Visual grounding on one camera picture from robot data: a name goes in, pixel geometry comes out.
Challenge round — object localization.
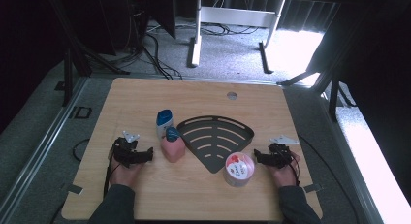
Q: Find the black metal stand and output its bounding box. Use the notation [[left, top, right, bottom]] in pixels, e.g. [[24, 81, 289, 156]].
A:
[[277, 29, 358, 122], [45, 0, 131, 108]]

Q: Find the left hand-held gripper cable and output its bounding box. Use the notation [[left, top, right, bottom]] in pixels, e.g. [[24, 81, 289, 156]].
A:
[[102, 143, 122, 199]]

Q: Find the grey tape piece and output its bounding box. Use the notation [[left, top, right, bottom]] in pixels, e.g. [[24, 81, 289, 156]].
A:
[[303, 183, 324, 193], [61, 183, 84, 195]]

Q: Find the dark computer tower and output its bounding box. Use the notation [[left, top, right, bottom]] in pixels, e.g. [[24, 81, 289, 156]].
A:
[[93, 0, 150, 55]]

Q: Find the right hand-held gripper cable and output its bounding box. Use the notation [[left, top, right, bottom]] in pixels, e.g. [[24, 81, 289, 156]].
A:
[[287, 151, 302, 187]]

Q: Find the hand-held gripper cable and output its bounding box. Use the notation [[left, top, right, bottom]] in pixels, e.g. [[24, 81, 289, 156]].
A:
[[102, 143, 122, 199], [287, 151, 302, 187]]

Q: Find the pink pump bottle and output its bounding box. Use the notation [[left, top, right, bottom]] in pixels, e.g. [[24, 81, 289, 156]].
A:
[[160, 126, 187, 164]]

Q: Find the grey metal floor rail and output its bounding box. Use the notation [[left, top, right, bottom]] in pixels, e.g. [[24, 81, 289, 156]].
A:
[[318, 91, 386, 224], [0, 77, 89, 215]]

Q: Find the person's left hand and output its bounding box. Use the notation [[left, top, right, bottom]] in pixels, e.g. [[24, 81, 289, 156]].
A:
[[109, 163, 144, 189]]

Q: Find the person's right hand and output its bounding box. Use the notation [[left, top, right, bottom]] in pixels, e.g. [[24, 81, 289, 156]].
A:
[[269, 152, 300, 188]]

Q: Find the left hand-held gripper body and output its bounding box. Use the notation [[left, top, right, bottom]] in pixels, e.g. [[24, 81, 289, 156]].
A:
[[111, 130, 143, 169]]

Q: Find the thin black floor cable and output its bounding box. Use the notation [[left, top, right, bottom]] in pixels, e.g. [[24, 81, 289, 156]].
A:
[[298, 135, 361, 224]]

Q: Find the black cable loop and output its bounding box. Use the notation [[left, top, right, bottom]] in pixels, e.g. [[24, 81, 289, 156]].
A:
[[72, 138, 91, 162]]

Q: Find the black floor cable bundle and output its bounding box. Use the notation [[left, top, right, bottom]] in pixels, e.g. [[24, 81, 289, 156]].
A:
[[142, 33, 184, 81]]

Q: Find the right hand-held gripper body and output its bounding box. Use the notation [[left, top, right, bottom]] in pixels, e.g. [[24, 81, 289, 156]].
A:
[[269, 135, 300, 169]]

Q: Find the pink round container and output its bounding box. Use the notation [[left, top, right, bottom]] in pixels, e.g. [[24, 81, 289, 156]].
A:
[[222, 151, 256, 188]]

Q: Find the white desk frame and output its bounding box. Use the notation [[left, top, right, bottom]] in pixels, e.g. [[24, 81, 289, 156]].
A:
[[187, 0, 287, 75]]

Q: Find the white bottle with blue cap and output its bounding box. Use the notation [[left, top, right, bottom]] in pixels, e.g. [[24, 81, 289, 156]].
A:
[[155, 109, 174, 141]]

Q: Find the black corner shelf rack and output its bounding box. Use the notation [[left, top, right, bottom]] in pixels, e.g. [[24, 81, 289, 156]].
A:
[[176, 115, 255, 175]]

